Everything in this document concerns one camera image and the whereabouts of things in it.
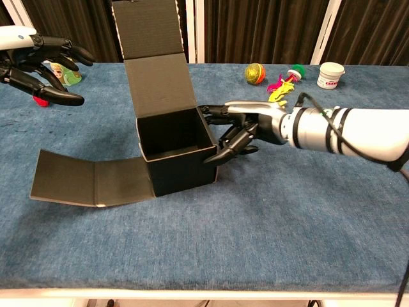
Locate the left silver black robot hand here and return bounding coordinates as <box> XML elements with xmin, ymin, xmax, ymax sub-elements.
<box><xmin>0</xmin><ymin>26</ymin><xmax>96</xmax><ymax>107</ymax></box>

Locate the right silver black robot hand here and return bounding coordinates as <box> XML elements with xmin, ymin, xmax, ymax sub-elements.
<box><xmin>196</xmin><ymin>100</ymin><xmax>290</xmax><ymax>166</ymax></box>

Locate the black foldable paper box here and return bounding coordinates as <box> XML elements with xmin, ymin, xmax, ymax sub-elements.
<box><xmin>29</xmin><ymin>0</ymin><xmax>221</xmax><ymax>208</ymax></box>

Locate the yellow pink feather shuttlecock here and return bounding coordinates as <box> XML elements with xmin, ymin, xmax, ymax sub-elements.
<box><xmin>267</xmin><ymin>63</ymin><xmax>307</xmax><ymax>108</ymax></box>

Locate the yellow orange woven ball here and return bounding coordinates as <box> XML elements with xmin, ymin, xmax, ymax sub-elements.
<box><xmin>244</xmin><ymin>63</ymin><xmax>266</xmax><ymax>84</ymax></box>

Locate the green nesting doll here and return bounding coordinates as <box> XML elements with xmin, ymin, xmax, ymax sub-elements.
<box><xmin>49</xmin><ymin>60</ymin><xmax>82</xmax><ymax>87</ymax></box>

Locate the black pleated curtain panel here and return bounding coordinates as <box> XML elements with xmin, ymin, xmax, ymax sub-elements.
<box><xmin>321</xmin><ymin>0</ymin><xmax>409</xmax><ymax>67</ymax></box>
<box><xmin>0</xmin><ymin>3</ymin><xmax>15</xmax><ymax>28</ymax></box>
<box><xmin>19</xmin><ymin>0</ymin><xmax>189</xmax><ymax>64</ymax></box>
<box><xmin>203</xmin><ymin>0</ymin><xmax>330</xmax><ymax>65</ymax></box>

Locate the white plastic jar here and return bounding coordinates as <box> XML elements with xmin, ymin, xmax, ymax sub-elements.
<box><xmin>316</xmin><ymin>61</ymin><xmax>346</xmax><ymax>90</ymax></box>

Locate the blue table cloth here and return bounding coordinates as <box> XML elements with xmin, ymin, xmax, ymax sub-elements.
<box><xmin>0</xmin><ymin>62</ymin><xmax>409</xmax><ymax>294</ymax></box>

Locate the white metal frame post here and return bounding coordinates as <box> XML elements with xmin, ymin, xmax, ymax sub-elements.
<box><xmin>183</xmin><ymin>0</ymin><xmax>205</xmax><ymax>64</ymax></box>
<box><xmin>1</xmin><ymin>0</ymin><xmax>50</xmax><ymax>63</ymax></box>
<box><xmin>311</xmin><ymin>0</ymin><xmax>343</xmax><ymax>66</ymax></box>

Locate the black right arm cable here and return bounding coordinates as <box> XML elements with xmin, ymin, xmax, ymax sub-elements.
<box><xmin>295</xmin><ymin>92</ymin><xmax>409</xmax><ymax>307</ymax></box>

